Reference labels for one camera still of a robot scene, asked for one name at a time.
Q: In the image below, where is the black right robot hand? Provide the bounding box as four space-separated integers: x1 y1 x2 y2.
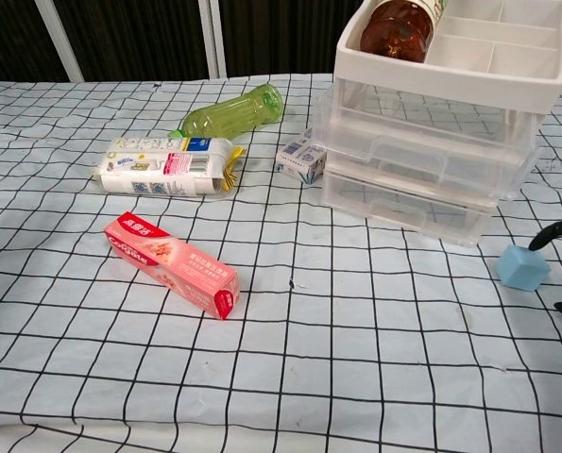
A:
525 219 562 327

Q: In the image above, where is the light blue cube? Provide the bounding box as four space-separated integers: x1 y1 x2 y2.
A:
497 243 552 289

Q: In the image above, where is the clear plastic drawer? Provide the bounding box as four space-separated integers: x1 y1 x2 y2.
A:
321 159 499 249
308 87 542 198

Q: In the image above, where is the pink toothpaste box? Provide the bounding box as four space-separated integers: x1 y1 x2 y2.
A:
103 211 242 322

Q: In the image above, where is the brown tea bottle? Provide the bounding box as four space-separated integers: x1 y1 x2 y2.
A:
359 0 451 63

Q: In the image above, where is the small blue white carton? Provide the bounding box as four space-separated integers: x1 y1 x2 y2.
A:
274 129 329 185

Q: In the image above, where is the checked white tablecloth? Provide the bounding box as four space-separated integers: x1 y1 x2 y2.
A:
0 73 562 453

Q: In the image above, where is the empty green plastic bottle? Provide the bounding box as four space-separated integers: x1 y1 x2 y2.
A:
169 83 284 139

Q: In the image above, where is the white snack package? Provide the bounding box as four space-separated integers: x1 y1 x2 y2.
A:
90 135 247 197

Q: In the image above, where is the white plastic drawer organizer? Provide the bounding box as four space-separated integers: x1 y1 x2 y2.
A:
331 0 562 209

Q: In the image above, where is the white partition post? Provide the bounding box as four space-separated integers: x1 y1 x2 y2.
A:
197 0 229 80
37 0 84 84

